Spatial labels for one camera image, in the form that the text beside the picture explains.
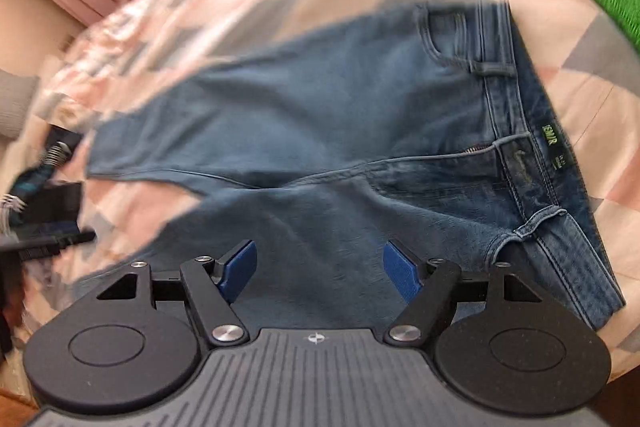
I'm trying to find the blue denim jeans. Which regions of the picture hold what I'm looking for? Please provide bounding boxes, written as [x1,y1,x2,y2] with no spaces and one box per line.
[87,2,624,332]

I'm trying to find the black folded trousers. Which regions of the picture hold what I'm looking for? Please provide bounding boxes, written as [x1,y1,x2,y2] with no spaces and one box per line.
[1,183,96,262]

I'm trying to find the teal striped dark garment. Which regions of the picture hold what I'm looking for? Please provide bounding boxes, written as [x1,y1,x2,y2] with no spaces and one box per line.
[1,124,84,234]

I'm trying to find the grey sweater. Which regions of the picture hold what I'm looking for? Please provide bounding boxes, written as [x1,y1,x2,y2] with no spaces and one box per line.
[0,70,40,140]

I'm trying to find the pink grey patterned bedsheet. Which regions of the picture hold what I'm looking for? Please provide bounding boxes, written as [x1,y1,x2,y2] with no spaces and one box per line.
[1,0,639,377]

